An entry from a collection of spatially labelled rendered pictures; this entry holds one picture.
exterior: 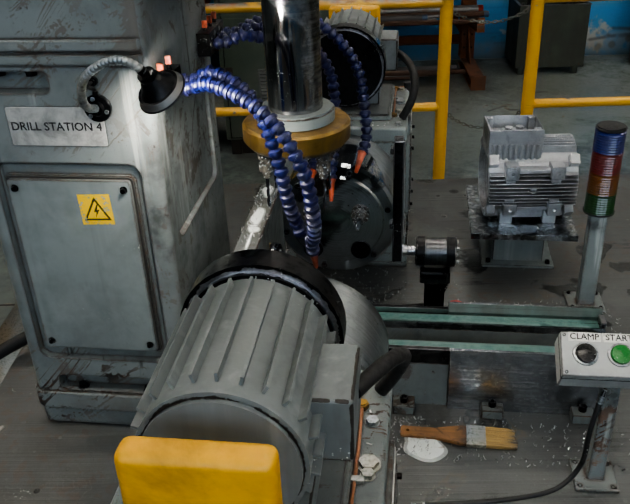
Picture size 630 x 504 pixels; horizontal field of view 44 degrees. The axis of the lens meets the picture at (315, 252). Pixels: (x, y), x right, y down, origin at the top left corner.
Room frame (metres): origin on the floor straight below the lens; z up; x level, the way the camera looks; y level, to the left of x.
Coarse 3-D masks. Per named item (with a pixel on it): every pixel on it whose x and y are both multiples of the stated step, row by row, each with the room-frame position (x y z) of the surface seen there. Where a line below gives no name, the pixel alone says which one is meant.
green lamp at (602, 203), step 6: (588, 198) 1.45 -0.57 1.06; (594, 198) 1.43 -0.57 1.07; (600, 198) 1.43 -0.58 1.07; (606, 198) 1.42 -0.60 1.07; (612, 198) 1.43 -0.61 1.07; (588, 204) 1.44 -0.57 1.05; (594, 204) 1.43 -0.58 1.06; (600, 204) 1.43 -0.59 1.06; (606, 204) 1.42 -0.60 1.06; (612, 204) 1.43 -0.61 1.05; (588, 210) 1.44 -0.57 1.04; (594, 210) 1.43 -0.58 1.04; (600, 210) 1.43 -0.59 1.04; (606, 210) 1.43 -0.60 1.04; (612, 210) 1.43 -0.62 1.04
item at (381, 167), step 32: (352, 160) 1.47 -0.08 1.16; (384, 160) 1.55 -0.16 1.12; (320, 192) 1.44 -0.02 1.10; (352, 192) 1.43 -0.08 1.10; (384, 192) 1.43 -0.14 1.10; (288, 224) 1.46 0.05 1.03; (352, 224) 1.43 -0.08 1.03; (384, 224) 1.43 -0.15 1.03; (320, 256) 1.44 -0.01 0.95; (352, 256) 1.43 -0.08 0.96
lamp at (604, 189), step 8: (592, 176) 1.44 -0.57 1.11; (600, 176) 1.43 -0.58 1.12; (616, 176) 1.43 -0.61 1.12; (592, 184) 1.44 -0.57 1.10; (600, 184) 1.43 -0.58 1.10; (608, 184) 1.42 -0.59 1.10; (616, 184) 1.43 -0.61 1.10; (592, 192) 1.44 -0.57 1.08; (600, 192) 1.43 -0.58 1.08; (608, 192) 1.43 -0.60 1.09; (616, 192) 1.44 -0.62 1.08
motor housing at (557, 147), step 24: (552, 144) 1.65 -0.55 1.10; (480, 168) 1.76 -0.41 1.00; (528, 168) 1.61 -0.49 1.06; (576, 168) 1.61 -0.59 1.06; (480, 192) 1.73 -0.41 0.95; (504, 192) 1.59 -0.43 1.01; (528, 192) 1.60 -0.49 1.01; (552, 192) 1.60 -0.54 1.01; (576, 192) 1.59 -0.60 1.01; (528, 216) 1.63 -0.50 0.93
